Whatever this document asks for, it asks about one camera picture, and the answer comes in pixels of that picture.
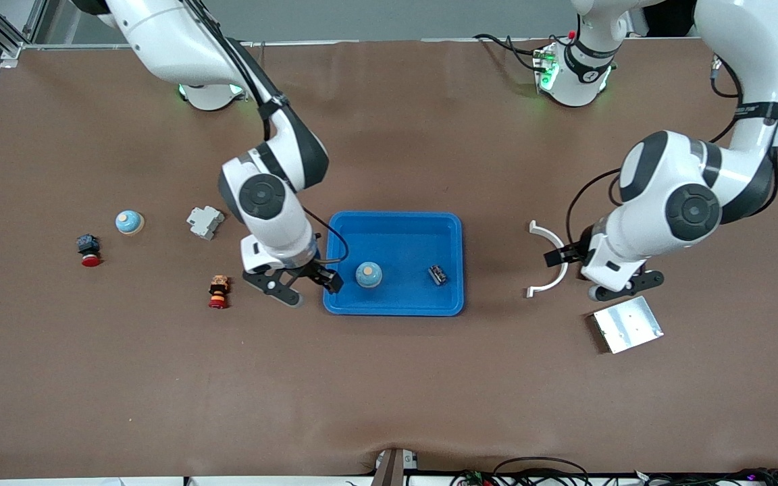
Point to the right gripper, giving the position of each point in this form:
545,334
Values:
313,271

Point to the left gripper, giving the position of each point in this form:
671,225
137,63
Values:
576,252

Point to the blue dome call bell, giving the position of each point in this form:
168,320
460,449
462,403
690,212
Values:
129,221
369,273

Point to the small black ribbed component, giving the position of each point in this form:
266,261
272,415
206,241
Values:
437,275

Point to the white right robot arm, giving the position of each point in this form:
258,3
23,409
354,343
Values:
274,223

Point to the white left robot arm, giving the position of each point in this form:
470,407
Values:
672,169

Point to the white curved plastic clamp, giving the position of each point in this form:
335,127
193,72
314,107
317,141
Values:
563,275

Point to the silver metal plate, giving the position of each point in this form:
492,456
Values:
629,325

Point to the orange emergency stop button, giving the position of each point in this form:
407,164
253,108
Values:
218,291

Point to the blue plastic tray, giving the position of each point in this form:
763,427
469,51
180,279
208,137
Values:
402,297

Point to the white circuit breaker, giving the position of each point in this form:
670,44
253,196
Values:
204,223

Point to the brown table cover sheet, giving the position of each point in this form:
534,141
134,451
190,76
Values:
389,385

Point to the red mushroom push button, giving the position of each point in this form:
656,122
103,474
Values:
89,248

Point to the grey metal bracket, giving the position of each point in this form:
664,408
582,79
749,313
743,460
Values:
393,467

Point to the aluminium frame post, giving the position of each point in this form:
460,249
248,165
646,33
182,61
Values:
7,42

